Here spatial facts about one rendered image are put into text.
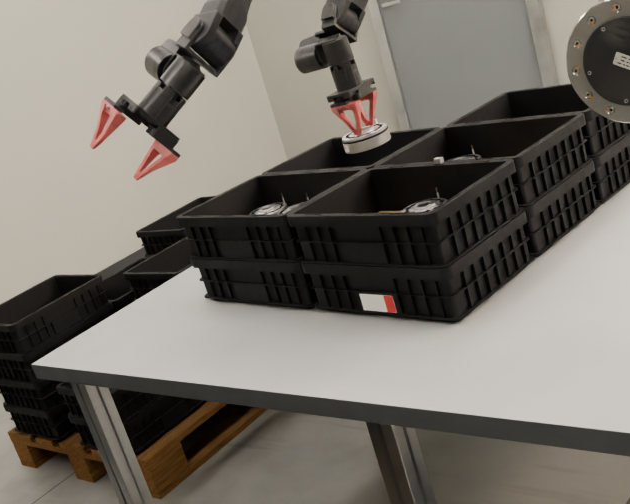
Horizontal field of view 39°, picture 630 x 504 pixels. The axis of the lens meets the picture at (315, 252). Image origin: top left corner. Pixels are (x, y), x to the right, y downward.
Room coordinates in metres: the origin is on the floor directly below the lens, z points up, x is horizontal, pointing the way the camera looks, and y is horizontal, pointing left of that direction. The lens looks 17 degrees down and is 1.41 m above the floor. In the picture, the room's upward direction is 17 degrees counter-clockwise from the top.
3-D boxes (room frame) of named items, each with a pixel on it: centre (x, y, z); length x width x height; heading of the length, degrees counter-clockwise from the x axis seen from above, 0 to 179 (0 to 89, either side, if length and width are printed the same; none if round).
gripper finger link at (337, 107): (1.92, -0.17, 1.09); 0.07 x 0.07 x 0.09; 49
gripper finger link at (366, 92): (1.94, -0.18, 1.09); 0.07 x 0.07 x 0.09; 49
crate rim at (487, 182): (1.81, -0.20, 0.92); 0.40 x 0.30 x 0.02; 41
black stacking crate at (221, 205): (2.11, 0.06, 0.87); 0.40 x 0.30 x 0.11; 41
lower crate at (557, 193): (2.00, -0.43, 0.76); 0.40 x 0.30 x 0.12; 41
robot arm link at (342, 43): (1.93, -0.17, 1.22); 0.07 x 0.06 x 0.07; 49
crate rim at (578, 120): (2.00, -0.43, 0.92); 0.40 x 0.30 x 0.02; 41
